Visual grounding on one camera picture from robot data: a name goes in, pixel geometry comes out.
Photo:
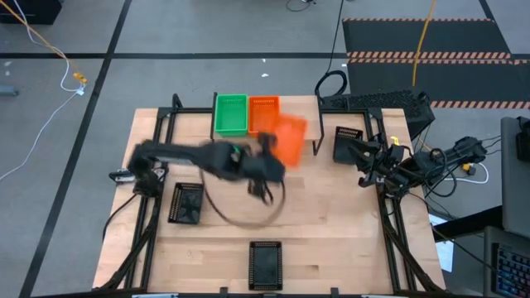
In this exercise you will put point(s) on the wooden shelf with black legs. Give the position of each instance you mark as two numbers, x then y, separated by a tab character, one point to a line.
310	107

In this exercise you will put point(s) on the white floor sheet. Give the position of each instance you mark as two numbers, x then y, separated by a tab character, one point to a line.
445	252

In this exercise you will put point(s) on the grey side table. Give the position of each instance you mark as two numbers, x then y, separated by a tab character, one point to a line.
488	256

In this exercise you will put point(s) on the orange plastic basket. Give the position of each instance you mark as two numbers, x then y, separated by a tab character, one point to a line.
263	113
292	138

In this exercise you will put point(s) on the dark cabinet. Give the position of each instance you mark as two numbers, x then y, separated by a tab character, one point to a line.
29	10

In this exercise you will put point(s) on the black aluminium table frame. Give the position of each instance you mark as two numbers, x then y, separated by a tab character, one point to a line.
186	110

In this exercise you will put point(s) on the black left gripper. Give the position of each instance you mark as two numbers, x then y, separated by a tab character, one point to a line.
265	167

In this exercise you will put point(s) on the black device on desk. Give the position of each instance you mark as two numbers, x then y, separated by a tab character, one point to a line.
523	142

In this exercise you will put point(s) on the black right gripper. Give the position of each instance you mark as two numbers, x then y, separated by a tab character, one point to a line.
385	163

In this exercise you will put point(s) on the black perforated case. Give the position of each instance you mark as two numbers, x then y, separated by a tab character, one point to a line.
389	101

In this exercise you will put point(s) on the small grey floor object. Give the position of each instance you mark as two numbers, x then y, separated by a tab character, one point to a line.
8	91

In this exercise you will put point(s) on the small yellow tag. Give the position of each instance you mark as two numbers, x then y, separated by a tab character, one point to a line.
395	141

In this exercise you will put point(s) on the grey desk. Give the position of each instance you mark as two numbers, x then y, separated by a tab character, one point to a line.
513	186

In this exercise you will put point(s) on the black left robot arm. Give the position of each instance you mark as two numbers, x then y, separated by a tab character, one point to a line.
178	155

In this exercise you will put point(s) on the green plastic basket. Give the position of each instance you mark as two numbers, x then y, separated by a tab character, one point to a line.
231	116

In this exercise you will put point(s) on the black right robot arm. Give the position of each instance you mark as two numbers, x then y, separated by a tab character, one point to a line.
439	161

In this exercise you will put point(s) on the black striped floor mat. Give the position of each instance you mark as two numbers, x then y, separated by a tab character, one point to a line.
455	37

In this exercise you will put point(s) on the backlit keyboard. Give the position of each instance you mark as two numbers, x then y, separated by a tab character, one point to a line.
513	273

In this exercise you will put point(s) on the black plastic basket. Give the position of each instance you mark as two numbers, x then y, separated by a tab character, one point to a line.
265	267
341	145
186	203

